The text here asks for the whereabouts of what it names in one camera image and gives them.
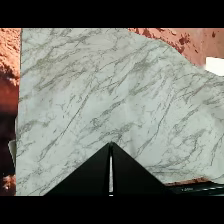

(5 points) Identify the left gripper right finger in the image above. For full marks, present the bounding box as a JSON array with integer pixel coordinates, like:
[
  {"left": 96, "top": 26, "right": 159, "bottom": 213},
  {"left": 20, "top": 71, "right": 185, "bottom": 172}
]
[{"left": 111, "top": 141, "right": 175, "bottom": 197}]

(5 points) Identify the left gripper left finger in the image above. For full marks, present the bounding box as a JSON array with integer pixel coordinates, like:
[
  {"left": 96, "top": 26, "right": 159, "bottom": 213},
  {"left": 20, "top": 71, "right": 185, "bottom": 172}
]
[{"left": 44, "top": 141, "right": 111, "bottom": 197}]

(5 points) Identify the white grey marbled garment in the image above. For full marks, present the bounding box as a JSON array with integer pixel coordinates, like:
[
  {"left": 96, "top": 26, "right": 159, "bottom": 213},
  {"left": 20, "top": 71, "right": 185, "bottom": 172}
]
[{"left": 14, "top": 27, "right": 224, "bottom": 197}]

